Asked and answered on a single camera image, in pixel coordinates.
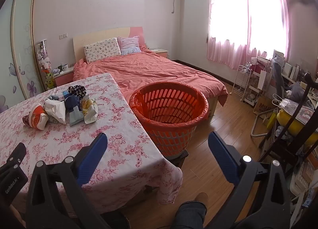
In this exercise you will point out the dark floral hat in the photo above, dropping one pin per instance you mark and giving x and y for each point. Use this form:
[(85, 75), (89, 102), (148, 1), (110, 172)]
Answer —
[(77, 91)]

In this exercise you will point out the grey office chair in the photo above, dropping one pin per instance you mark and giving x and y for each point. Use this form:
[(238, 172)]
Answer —
[(278, 80)]

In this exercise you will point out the bed with pink cover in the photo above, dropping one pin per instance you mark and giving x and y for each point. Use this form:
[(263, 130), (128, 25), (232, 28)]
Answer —
[(154, 72)]

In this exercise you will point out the orange plastic laundry basket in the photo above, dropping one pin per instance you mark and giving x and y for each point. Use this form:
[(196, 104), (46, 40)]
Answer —
[(171, 132)]

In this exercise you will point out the small grey cloth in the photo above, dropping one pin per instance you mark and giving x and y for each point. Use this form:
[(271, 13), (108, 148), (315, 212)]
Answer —
[(52, 97)]

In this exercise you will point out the person's leg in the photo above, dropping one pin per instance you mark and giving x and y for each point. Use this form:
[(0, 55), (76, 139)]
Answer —
[(190, 215)]

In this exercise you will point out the red bag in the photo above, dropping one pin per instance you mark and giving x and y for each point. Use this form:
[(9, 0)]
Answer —
[(256, 68)]

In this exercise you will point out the wooden bed frame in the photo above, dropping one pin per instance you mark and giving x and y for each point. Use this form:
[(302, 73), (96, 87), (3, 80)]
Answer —
[(215, 108)]

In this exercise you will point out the red and white sock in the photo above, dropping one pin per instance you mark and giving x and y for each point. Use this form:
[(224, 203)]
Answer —
[(36, 118)]

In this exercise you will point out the black exercise machine frame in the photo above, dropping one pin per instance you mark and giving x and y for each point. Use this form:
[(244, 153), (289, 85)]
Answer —
[(295, 117)]

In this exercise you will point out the beige wooden headboard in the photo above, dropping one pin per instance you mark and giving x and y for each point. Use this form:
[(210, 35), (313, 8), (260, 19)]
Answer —
[(99, 35)]

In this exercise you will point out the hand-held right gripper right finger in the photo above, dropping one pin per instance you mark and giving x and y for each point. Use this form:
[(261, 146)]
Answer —
[(221, 155)]

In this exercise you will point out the flower print sliding wardrobe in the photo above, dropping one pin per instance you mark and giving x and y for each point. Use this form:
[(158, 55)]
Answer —
[(19, 57)]

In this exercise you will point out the small blue cloth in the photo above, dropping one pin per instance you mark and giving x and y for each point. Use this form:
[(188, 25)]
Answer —
[(65, 94)]

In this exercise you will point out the white storage cart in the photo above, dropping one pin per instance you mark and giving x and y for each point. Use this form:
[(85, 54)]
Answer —
[(254, 94)]

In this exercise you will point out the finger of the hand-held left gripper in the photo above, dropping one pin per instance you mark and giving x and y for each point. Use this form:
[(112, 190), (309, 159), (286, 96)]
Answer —
[(17, 155)]

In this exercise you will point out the pink striped pillow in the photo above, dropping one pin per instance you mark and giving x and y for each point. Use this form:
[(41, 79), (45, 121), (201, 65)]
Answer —
[(129, 45)]

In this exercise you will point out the pink white nightstand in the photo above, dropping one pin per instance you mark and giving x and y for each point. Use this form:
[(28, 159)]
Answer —
[(159, 52), (63, 77)]

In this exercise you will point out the air conditioner pipe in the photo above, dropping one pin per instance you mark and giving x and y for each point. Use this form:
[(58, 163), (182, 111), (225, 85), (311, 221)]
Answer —
[(173, 0)]

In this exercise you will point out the floral print pillow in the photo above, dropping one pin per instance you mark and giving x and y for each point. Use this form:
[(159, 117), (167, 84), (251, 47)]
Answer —
[(103, 49)]

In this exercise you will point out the pink floral tablecloth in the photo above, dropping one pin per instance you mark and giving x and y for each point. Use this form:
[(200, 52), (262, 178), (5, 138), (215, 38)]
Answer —
[(111, 134)]

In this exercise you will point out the pink curtain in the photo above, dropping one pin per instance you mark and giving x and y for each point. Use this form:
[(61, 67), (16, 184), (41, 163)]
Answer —
[(248, 20)]

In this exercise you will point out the yellow round container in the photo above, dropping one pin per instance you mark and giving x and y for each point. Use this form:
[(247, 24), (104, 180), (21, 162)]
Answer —
[(292, 122)]

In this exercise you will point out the dark blue cloth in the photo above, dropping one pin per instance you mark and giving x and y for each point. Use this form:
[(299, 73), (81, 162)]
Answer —
[(73, 103)]

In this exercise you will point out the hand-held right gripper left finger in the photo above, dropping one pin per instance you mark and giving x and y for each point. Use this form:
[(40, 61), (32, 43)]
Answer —
[(93, 155)]

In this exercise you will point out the white wall socket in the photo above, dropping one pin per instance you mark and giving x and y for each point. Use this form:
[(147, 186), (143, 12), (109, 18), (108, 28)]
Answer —
[(63, 36)]

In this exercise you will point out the clear tube of plush toys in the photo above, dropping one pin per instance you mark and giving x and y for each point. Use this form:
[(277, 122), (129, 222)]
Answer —
[(45, 62)]

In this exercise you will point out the yellow white sock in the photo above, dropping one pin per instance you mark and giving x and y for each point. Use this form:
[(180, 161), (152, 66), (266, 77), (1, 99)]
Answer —
[(90, 112)]

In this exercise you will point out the white paper bag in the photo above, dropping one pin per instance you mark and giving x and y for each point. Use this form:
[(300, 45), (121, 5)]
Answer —
[(264, 78)]

